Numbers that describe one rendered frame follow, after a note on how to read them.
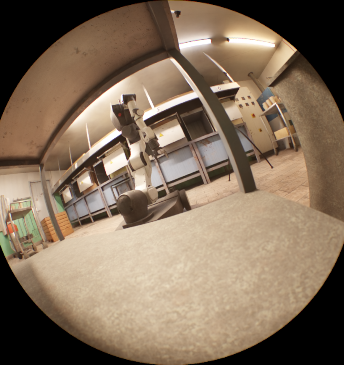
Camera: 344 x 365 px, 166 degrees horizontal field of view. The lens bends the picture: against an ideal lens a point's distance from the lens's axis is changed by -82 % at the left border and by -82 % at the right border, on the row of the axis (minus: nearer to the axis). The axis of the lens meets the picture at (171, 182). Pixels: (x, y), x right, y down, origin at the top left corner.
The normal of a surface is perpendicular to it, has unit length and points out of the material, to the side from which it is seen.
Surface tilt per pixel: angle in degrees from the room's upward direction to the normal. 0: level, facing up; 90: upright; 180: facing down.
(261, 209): 0
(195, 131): 90
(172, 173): 90
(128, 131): 91
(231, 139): 90
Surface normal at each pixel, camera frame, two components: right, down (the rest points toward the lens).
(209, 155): -0.18, 0.11
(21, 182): 0.91, -0.36
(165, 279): -0.37, -0.93
